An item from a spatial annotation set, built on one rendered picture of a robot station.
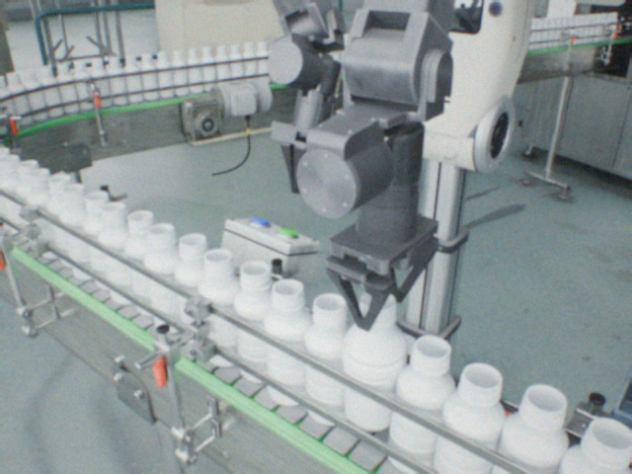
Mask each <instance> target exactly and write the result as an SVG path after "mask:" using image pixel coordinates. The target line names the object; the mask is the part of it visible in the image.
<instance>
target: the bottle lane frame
mask: <svg viewBox="0 0 632 474"><path fill-rule="evenodd" d="M13 246H14V250H12V251H11V252H12V256H13V259H14V262H15V266H16V269H17V272H18V275H19V279H20V282H21V285H22V288H23V292H24V295H25V297H26V300H27V304H29V305H30V306H32V307H33V306H35V305H36V304H38V303H40V302H43V301H45V300H46V299H47V295H46V292H45V291H44V284H45V283H46V284H48V285H49V286H50V288H51V291H52V295H53V300H50V301H49V302H48V303H47V304H45V305H43V306H41V307H39V308H37V309H36V310H35V315H34V317H33V318H34V321H35V324H36V325H38V326H39V325H40V324H42V323H44V322H46V321H48V320H50V319H51V318H52V313H51V311H50V309H49V308H50V305H49V303H52V304H53V305H55V306H56V310H57V313H58V317H59V319H58V320H57V319H56V320H55V321H53V322H52V323H51V324H49V325H47V326H45V327H43V328H41V329H42V330H43V331H45V332H46V333H47V334H48V335H50V336H51V337H52V338H54V339H55V340H56V341H58V342H59V343H60V344H62V345H63V346H64V347H65V348H67V349H68V350H69V351H71V352H72V353H73V354H75V355H76V356H78V357H79V358H80V359H81V360H82V361H83V362H84V363H86V364H87V365H88V366H90V367H91V368H92V369H94V370H95V371H96V372H98V373H99V374H100V375H101V376H103V377H104V378H105V379H107V380H108V381H109V382H111V384H112V385H114V386H116V385H115V381H114V376H113V372H112V366H114V365H115V364H116V365H117V366H119V367H121V366H122V367H124V368H125V369H126V370H128V371H129V372H130V373H132V374H133V375H135V376H136V377H137V378H139V379H140V380H142V382H143V384H144V385H145V387H146V389H147V391H148V392H149V397H150V403H151V408H152V413H153V417H154V418H155V419H157V420H158V421H159V422H161V423H162V424H163V425H165V426H166V427H167V428H169V429H170V430H172V427H173V426H174V423H173V417H172V411H171V405H170V399H169V393H168V392H167V387H166V384H165V385H164V386H163V387H158V386H157V384H156V381H155V377H154V372H153V367H152V366H151V365H150V366H148V367H147V368H145V369H143V370H142V371H140V372H138V371H137V370H136V369H135V368H134V364H135V363H137V362H138V361H140V360H142V359H143V358H145V357H146V356H149V355H150V354H152V353H154V352H153V346H152V339H154V338H155V337H154V336H152V335H151V334H149V333H148V332H147V329H149V328H150V327H149V328H146V329H141V328H140V327H138V326H137V325H135V324H134V323H132V320H133V319H135V318H133V319H131V320H127V319H126V318H124V317H122V316H121V315H119V310H118V311H114V310H112V309H111V307H109V306H108V305H106V304H105V302H106V301H107V300H106V301H103V302H101V301H100V300H98V299H97V298H95V297H94V295H93V294H94V293H88V292H87V291H85V290H83V289H82V288H81V285H79V286H77V285H75V284H74V283H72V282H71V281H69V278H64V277H63V276H61V275H59V274H58V272H55V271H54V270H52V269H51V268H49V267H48V265H49V264H48V265H44V264H43V263H41V262H40V261H38V258H36V259H35V258H33V257H32V256H30V254H29V252H25V251H23V250H22V249H20V248H19V246H15V245H14V244H13ZM4 266H5V263H4ZM0 296H1V297H2V298H3V299H5V300H6V301H7V302H9V303H10V304H11V305H13V307H14V308H15V309H16V307H17V303H16V299H15V296H14V293H13V290H12V287H11V284H10V280H9V275H8V272H7V269H6V266H5V269H4V270H1V271H0ZM181 357H182V358H181V360H180V361H178V362H177V363H176V368H177V375H178V381H179V387H180V394H181V397H182V400H183V407H184V413H185V420H186V423H187V424H188V425H189V426H191V427H192V426H193V425H194V424H196V423H197V422H198V421H199V420H201V419H202V418H203V417H205V416H206V415H207V414H208V413H209V412H210V411H209V410H208V405H207V397H206V395H208V396H211V397H212V398H214V399H215V400H217V406H218V415H219V416H218V417H215V416H213V418H214V419H216V420H217V421H218V422H219V423H220V431H221V438H219V437H217V438H216V439H215V440H214V441H212V442H211V443H210V444H209V445H208V446H206V447H205V448H204V449H203V450H202V451H200V453H202V454H203V455H204V456H205V457H207V458H208V459H209V460H211V461H212V462H213V463H215V464H216V465H217V466H219V467H220V468H221V469H222V470H224V471H225V472H226V473H228V474H377V472H378V470H379V468H380V467H381V465H382V463H380V464H379V465H378V466H377V467H375V468H374V469H373V470H372V471H368V470H366V469H365V468H363V467H361V466H360V465H358V464H357V463H355V462H354V461H352V460H351V459H350V456H351V454H352V453H353V451H354V450H355V448H353V449H352V450H350V451H349V452H348V453H346V454H345V455H342V454H340V453H339V452H337V451H336V450H334V449H332V448H331V447H329V446H328V445H326V444H325V442H324V440H325V438H326V437H327V435H328V434H329V433H327V434H325V435H323V436H322V437H321V438H319V439H317V438H315V437H314V436H312V435H310V434H308V433H307V432H305V431H302V430H301V429H300V428H299V425H300V423H301V422H302V421H304V420H303V419H305V418H306V417H305V418H303V419H301V420H300V421H298V422H297V423H295V424H291V423H290V422H288V421H287V420H285V419H284V418H282V417H280V416H279V415H277V409H278V408H279V407H280V405H279V406H277V407H275V408H274V409H272V410H269V409H268V408H266V407H265V406H263V405H261V404H260V403H258V402H257V401H255V397H256V396H257V395H258V394H259V393H260V392H258V393H256V394H254V395H253V396H251V397H249V396H247V395H246V394H244V393H242V392H241V391H239V390H238V389H236V388H235V384H236V383H237V382H238V381H239V380H237V381H235V382H233V383H231V384H227V383H226V382H224V381H223V380H221V379H219V378H218V377H216V376H215V375H214V372H215V371H216V370H217V369H216V370H214V371H212V372H208V371H207V370H205V369H204V368H202V367H200V366H199V365H198V364H197V358H195V359H189V358H188V357H186V356H185V355H182V354H181ZM211 435H213V433H212V432H211V426H210V419H209V420H208V421H207V422H206V423H205V424H203V425H202V426H201V427H199V428H198V429H197V430H196V434H195V438H194V440H193V443H194V448H197V447H198V446H199V445H200V444H202V443H203V442H204V441H205V440H206V439H208V438H209V437H210V436H211Z"/></svg>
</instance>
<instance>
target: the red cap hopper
mask: <svg viewBox="0 0 632 474"><path fill-rule="evenodd" d="M30 1H31V5H32V10H33V17H34V21H35V16H36V14H37V13H38V8H37V5H38V3H37V0H30ZM38 1H39V11H42V10H45V5H44V2H43V1H40V0H38ZM113 13H114V19H115V24H116V36H117V43H118V54H119V56H117V55H116V54H115V53H114V52H113V50H112V44H111V38H110V36H111V32H110V27H109V21H108V16H107V11H102V12H101V16H102V22H103V28H104V33H105V38H106V42H105V44H106V45H104V44H103V52H104V57H108V60H109V58H111V57H119V59H123V58H125V51H124V45H123V39H122V32H121V26H120V25H121V20H120V14H119V11H113ZM41 21H42V25H43V30H44V34H45V42H46V47H47V51H48V55H47V54H46V56H47V60H48V64H49V66H51V67H55V66H57V62H58V64H63V63H64V62H65V61H70V60H76V59H87V58H96V57H100V56H99V53H98V54H88V55H77V56H75V57H68V56H69V55H70V53H71V52H72V51H73V49H74V48H75V46H73V45H72V44H71V46H70V47H69V48H68V50H67V51H66V52H65V54H64V55H63V56H62V58H56V57H55V52H56V51H57V50H58V48H59V47H60V46H61V44H62V43H63V42H64V39H63V38H61V39H60V40H59V41H58V43H57V44H56V45H55V47H53V43H52V39H51V35H50V26H49V21H48V17H47V16H44V17H42V19H41ZM86 40H88V41H89V42H92V43H93V44H94V45H95V46H97V47H99V45H98V43H97V42H96V41H95V40H92V39H91V38H90V37H88V36H87V37H86Z"/></svg>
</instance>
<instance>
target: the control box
mask: <svg viewBox="0 0 632 474"><path fill-rule="evenodd" d="M280 228H281V227H278V226H276V225H273V224H271V223H270V225H259V224H255V223H252V222H251V219H227V220H226V223H225V231H224V234H223V239H222V244H221V249H227V250H229V251H231V252H232V254H233V255H232V257H233V258H234V267H236V268H238V269H240V270H241V268H242V267H243V266H244V265H245V263H247V262H251V261H263V262H267V264H268V265H270V267H271V269H272V268H273V266H272V259H274V258H281V259H283V264H282V269H283V271H284V272H285V273H286V272H288V271H289V270H291V269H293V268H294V267H296V266H298V267H299V273H298V274H296V275H294V276H292V277H291V278H290V279H294V280H297V281H299V282H300V283H306V282H310V281H312V278H313V274H314V270H315V265H316V260H317V255H318V250H319V247H320V242H319V241H316V240H313V239H310V238H307V237H305V236H302V235H299V234H297V233H296V236H287V235H283V234H280V233H278V230H279V229H280Z"/></svg>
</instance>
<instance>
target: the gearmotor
mask: <svg viewBox="0 0 632 474"><path fill-rule="evenodd" d="M272 102H273V96H272V91H271V88H270V86H269V84H268V83H267V82H266V81H265V80H263V79H258V80H250V81H246V82H237V83H230V84H225V85H220V86H219V85H217V86H214V87H213V88H212V89H211V90H210V94H209V96H201V97H194V98H186V99H184V100H182V101H181V107H182V116H183V124H184V133H185V137H186V139H187V142H188V143H192V142H200V141H205V140H210V139H215V138H221V137H222V128H221V121H222V120H224V119H234V117H240V116H245V119H246V120H247V124H248V127H247V131H248V135H247V141H248V151H247V155H246V157H245V159H244V160H243V162H242V163H241V164H239V165H238V166H236V167H234V168H232V169H230V170H227V171H223V172H219V173H214V174H212V176H215V175H220V174H224V173H228V172H231V171H233V170H235V169H237V168H239V167H240V166H242V165H243V164H244V163H245V161H246V160H247V158H248V156H249V153H250V142H251V137H250V133H251V129H250V119H251V116H250V115H252V114H257V113H263V112H267V111H268V110H269V109H270V108H271V106H272Z"/></svg>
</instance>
